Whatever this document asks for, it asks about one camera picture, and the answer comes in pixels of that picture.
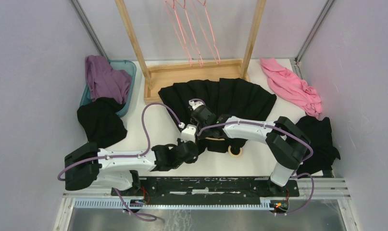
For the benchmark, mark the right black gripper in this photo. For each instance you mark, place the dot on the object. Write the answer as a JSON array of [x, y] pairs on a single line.
[[197, 122]]

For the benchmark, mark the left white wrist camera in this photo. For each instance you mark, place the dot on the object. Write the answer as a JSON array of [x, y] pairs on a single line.
[[188, 134]]

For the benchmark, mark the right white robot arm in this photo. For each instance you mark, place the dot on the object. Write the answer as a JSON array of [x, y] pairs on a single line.
[[288, 144]]

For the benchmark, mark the black pleated skirt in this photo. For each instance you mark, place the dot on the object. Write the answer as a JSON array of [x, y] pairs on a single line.
[[235, 97]]

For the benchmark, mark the purple garment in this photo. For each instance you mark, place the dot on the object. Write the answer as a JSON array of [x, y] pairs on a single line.
[[105, 82]]

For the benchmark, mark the slotted grey cable duct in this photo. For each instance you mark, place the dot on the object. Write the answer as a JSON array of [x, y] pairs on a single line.
[[101, 203]]

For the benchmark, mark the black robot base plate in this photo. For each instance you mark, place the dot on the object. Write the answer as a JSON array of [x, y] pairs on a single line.
[[209, 190]]

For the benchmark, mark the pink garment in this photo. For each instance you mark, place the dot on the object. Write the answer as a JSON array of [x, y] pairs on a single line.
[[288, 86]]

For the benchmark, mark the black garment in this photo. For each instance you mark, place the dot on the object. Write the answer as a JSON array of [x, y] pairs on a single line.
[[101, 123], [324, 152]]

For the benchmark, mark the wooden hanger rack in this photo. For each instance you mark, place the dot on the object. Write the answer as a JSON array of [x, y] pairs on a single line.
[[160, 76]]

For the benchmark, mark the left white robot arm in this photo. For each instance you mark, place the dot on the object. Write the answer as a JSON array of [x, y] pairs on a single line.
[[92, 166]]

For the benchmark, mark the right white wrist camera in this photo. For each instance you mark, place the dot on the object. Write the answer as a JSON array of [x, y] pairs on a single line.
[[195, 103]]

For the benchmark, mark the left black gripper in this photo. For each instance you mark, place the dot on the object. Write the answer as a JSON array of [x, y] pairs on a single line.
[[179, 142]]

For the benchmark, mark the pink wire hanger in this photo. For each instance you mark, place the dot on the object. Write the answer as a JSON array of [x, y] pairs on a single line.
[[177, 11], [211, 32]]

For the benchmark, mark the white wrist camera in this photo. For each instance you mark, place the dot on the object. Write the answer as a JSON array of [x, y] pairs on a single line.
[[195, 103], [188, 134]]

